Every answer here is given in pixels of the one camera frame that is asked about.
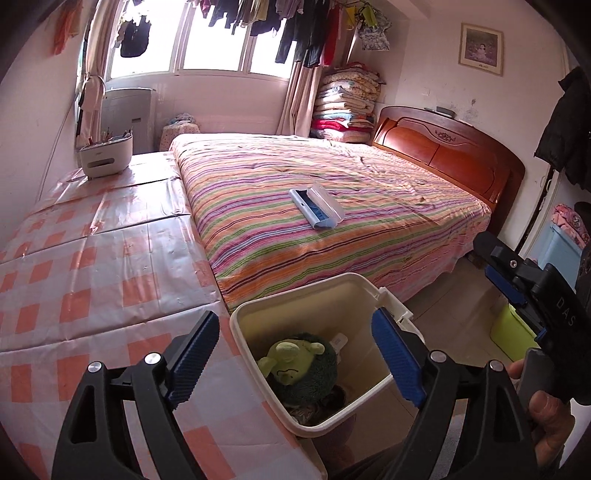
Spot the person's right hand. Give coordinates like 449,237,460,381
508,357,578,462

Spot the beige curtain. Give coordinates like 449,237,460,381
81,0,123,88
277,60,319,137

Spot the lime green plastic tub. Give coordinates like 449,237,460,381
489,305,541,363

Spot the row of hanging clothes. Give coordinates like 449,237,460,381
201,0,391,68

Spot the bunch of pens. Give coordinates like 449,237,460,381
88,128,134,146

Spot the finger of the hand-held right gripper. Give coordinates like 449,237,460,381
485,268,548,342
473,231,543,284

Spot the wooden headboard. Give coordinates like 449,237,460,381
372,106,526,232

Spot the pink patterned cloth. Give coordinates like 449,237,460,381
551,203,591,247

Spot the black hanging vest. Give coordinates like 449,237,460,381
115,16,152,58

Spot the white desk organizer box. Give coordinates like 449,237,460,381
78,136,134,179

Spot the stool with floral cover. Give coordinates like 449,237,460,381
159,113,201,151

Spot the blue and white lint brush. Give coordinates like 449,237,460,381
289,183,345,230

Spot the light blue storage box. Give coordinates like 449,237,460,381
536,224,585,278

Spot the bed with striped sheet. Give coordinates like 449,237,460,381
168,133,492,317

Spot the black hanging jacket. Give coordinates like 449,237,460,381
534,67,591,190

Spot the stack of folded quilts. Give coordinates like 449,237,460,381
310,65,386,145

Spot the window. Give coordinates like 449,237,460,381
104,0,296,79

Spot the green plush toy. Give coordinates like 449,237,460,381
257,333,340,403

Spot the orange hanging cloth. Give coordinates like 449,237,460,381
51,0,84,56

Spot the black pole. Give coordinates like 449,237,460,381
517,168,557,259

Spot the white hanging bag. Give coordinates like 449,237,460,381
76,74,106,139

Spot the cream plastic bin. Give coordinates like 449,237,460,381
229,272,426,439

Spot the white standing air conditioner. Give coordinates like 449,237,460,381
100,88,155,155

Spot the framed picture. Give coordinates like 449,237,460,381
458,23,504,77

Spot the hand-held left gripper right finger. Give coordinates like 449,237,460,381
370,307,539,480

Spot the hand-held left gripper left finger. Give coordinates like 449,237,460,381
51,310,221,480

